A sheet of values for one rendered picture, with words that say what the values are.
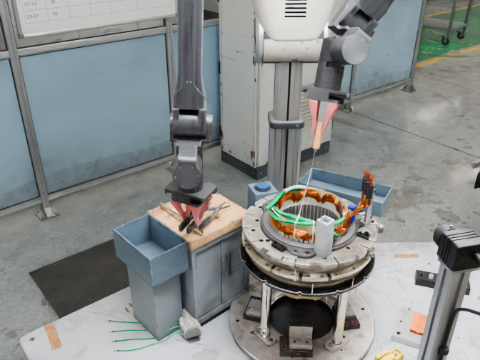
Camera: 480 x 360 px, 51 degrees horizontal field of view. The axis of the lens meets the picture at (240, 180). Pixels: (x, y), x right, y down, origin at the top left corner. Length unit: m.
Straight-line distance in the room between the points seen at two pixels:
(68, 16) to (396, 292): 2.34
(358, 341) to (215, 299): 0.39
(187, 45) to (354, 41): 0.32
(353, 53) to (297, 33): 0.46
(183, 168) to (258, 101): 2.48
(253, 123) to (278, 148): 1.89
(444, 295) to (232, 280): 0.77
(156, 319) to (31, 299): 1.58
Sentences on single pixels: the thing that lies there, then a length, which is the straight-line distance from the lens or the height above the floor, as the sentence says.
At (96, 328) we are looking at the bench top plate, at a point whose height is 0.78.
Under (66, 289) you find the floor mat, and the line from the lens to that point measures 2.81.
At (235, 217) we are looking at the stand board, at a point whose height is 1.07.
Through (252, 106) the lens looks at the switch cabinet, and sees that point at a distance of 3.46.
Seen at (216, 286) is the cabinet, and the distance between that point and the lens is 1.36.
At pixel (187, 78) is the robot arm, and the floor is 1.48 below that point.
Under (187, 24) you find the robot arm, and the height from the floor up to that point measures 1.58.
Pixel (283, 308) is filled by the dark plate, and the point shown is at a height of 0.78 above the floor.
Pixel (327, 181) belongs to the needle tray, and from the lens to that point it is 1.55.
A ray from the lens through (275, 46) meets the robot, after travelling 1.47.
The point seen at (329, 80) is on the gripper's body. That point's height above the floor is 1.45.
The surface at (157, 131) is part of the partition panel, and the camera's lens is 3.63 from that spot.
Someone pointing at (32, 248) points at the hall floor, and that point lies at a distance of 3.21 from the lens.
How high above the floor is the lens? 1.77
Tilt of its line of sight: 29 degrees down
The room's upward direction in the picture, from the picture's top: straight up
